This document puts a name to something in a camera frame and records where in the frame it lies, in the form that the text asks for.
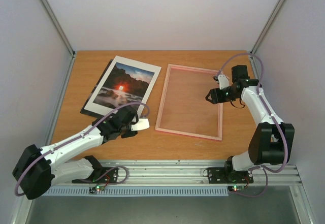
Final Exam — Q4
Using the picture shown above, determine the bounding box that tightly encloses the dark backing sheet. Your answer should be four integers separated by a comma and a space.
80, 60, 115, 120

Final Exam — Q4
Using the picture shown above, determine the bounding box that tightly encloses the sunset landscape photo white border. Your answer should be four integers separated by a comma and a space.
80, 56, 161, 117

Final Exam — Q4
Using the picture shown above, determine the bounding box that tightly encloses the pink wooden picture frame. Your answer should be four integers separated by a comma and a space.
154, 63, 224, 142

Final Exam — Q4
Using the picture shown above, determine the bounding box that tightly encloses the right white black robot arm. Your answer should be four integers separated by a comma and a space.
205, 65, 295, 183

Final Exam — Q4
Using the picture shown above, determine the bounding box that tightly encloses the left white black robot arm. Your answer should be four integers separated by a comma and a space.
12, 103, 149, 200

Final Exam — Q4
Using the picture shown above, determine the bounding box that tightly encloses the left small circuit board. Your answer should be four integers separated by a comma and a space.
88, 185, 106, 194

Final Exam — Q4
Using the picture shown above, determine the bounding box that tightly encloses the small circuit board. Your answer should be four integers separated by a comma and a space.
228, 185, 246, 193
88, 185, 106, 194

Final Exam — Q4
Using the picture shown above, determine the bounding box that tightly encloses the right small circuit board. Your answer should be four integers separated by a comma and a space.
228, 185, 246, 193

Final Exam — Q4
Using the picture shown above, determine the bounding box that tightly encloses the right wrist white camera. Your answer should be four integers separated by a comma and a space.
217, 74, 230, 89

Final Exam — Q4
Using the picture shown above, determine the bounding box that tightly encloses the wrist white camera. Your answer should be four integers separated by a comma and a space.
217, 74, 230, 89
131, 118, 150, 131

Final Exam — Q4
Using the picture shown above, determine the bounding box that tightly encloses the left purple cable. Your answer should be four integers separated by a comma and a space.
14, 101, 150, 197

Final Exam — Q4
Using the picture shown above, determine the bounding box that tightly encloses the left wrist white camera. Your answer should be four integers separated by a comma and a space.
131, 118, 150, 131

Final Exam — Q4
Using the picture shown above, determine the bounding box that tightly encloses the aluminium front rail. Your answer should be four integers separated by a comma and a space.
50, 159, 302, 185

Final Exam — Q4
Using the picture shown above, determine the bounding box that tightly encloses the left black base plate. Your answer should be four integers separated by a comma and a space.
72, 167, 118, 184

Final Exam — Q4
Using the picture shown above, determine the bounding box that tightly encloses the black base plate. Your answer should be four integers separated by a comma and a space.
72, 167, 118, 184
207, 167, 254, 184

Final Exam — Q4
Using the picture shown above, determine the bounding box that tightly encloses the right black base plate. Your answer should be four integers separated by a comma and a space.
207, 167, 254, 184

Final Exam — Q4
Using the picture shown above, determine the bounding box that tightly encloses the grey slotted cable duct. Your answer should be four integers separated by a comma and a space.
44, 186, 228, 197

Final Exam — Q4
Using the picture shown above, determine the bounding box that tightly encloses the right aluminium corner post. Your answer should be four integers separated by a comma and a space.
250, 0, 287, 54

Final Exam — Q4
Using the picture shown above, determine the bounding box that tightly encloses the aluminium corner post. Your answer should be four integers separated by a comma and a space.
39, 0, 76, 57
250, 0, 287, 54

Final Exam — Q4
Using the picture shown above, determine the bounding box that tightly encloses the left aluminium corner post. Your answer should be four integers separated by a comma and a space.
39, 0, 76, 57

